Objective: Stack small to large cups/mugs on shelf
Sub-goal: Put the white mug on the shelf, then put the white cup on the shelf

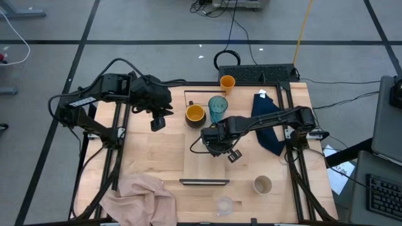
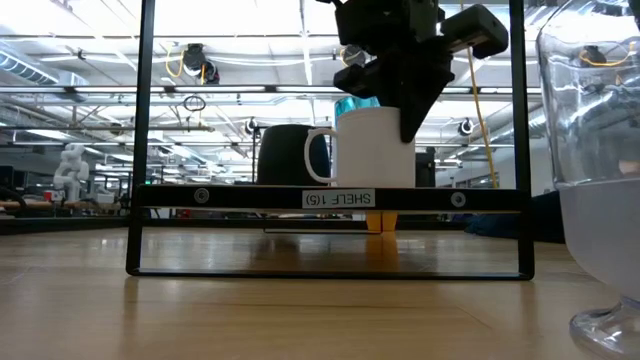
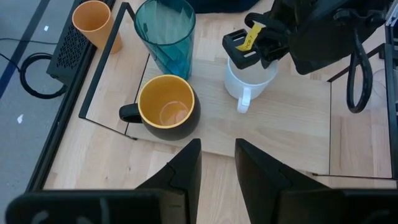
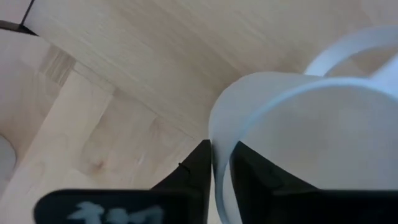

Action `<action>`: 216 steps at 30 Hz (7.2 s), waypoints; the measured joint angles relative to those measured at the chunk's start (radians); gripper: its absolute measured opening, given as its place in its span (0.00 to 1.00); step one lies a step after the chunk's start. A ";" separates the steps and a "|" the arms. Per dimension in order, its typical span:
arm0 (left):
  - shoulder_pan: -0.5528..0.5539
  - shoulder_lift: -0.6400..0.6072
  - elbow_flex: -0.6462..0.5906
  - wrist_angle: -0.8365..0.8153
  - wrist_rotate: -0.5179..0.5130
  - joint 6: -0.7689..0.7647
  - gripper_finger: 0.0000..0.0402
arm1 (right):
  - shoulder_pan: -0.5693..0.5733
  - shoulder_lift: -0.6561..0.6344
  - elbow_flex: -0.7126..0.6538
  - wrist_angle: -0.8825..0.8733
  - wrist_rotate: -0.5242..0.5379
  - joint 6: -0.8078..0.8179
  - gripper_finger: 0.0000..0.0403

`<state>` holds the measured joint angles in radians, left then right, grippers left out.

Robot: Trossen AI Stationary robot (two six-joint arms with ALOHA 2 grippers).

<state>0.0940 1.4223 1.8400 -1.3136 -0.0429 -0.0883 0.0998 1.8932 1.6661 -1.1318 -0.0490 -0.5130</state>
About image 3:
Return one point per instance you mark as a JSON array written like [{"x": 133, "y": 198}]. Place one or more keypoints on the orange plastic cup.
[{"x": 93, "y": 21}]

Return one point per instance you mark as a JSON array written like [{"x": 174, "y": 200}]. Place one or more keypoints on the dark blue cloth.
[{"x": 224, "y": 4}]

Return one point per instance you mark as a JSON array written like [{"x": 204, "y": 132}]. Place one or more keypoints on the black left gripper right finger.
[{"x": 258, "y": 186}]

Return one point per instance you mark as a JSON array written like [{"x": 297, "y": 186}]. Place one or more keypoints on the teal plastic tumbler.
[{"x": 168, "y": 40}]

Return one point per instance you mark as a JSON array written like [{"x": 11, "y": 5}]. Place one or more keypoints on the wooden shelf black frame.
[{"x": 280, "y": 130}]

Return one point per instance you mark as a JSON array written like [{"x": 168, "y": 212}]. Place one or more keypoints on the black mug yellow inside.
[{"x": 174, "y": 124}]

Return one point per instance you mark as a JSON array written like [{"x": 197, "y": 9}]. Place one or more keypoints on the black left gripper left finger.
[{"x": 186, "y": 174}]

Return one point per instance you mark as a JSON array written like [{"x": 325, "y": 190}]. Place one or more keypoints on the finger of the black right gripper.
[{"x": 269, "y": 63}]

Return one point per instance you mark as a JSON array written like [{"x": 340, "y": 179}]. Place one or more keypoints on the black perforated metal box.
[{"x": 71, "y": 46}]

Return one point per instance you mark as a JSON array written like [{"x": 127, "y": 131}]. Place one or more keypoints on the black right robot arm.
[{"x": 326, "y": 31}]

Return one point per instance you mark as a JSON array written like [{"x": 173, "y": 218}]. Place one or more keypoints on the white ceramic mug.
[{"x": 248, "y": 81}]

